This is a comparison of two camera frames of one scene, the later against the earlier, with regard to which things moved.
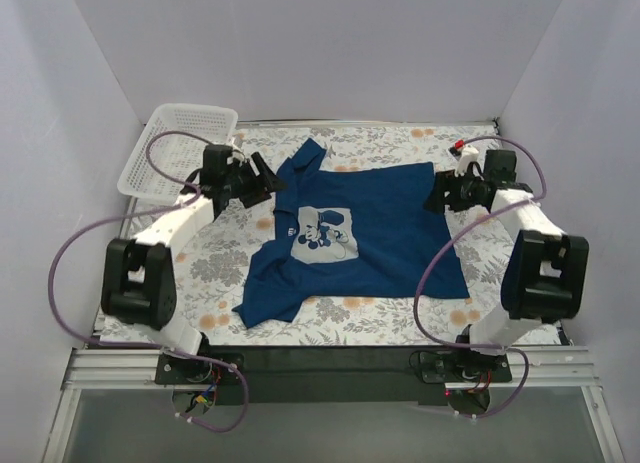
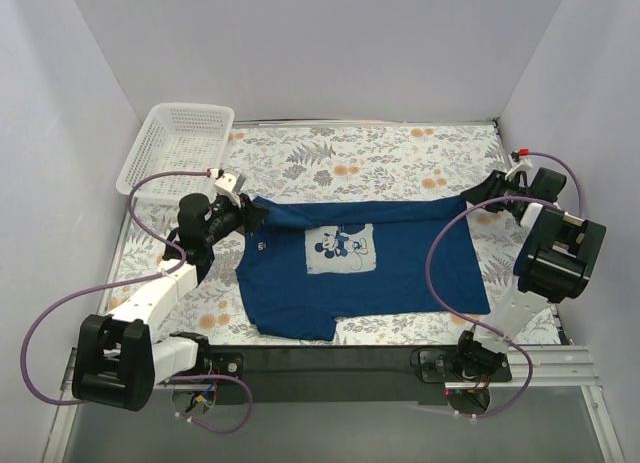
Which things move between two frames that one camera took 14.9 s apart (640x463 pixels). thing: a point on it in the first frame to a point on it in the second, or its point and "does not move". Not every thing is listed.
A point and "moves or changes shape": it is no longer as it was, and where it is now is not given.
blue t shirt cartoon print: [349, 231] moves or changes shape
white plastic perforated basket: [175, 158] does not move
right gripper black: [447, 192] to [495, 184]
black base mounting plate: [335, 374] does not move
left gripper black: [254, 180] to [245, 211]
